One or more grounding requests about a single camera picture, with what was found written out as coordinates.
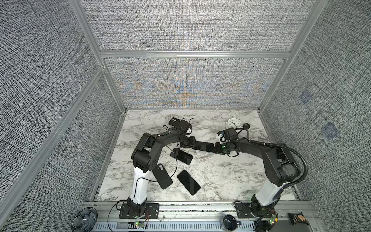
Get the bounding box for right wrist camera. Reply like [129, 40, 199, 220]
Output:
[217, 128, 239, 144]

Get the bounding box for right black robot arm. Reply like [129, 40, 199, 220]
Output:
[214, 138, 307, 217]

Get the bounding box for black phone case front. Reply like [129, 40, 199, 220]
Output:
[152, 163, 173, 189]

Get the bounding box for aluminium front rail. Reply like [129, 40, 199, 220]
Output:
[80, 201, 325, 232]

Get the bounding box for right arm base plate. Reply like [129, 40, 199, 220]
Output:
[233, 201, 255, 219]

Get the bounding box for black phone case back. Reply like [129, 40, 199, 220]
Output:
[169, 117, 181, 127]

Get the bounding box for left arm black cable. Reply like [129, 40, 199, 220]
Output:
[107, 144, 179, 232]

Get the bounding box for white round clock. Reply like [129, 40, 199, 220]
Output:
[225, 118, 242, 129]

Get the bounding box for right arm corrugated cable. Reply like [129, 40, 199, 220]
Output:
[234, 127, 309, 189]

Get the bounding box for black phone front screen up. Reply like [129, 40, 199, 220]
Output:
[177, 170, 201, 196]

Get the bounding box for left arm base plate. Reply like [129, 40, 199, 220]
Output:
[119, 203, 160, 219]

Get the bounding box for black phone screen up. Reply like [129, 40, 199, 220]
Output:
[177, 170, 201, 196]
[170, 148, 193, 165]

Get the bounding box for black screen purple phone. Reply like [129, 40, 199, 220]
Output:
[192, 141, 214, 153]

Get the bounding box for black fan left corner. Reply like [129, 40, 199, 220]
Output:
[71, 207, 99, 232]

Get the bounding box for black phone centre screen up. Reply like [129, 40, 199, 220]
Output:
[170, 148, 193, 165]

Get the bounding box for snack packet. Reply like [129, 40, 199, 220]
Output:
[288, 213, 309, 226]

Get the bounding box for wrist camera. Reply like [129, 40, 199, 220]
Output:
[177, 119, 193, 135]
[217, 128, 239, 144]

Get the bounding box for black round knob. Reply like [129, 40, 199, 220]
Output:
[221, 215, 241, 232]

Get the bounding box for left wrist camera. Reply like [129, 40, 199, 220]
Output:
[177, 119, 193, 135]

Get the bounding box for black phone case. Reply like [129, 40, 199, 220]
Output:
[152, 163, 173, 189]
[169, 117, 181, 127]

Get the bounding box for right green circuit board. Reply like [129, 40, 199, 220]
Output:
[267, 213, 278, 226]

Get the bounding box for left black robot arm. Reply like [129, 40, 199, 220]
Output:
[127, 128, 196, 214]

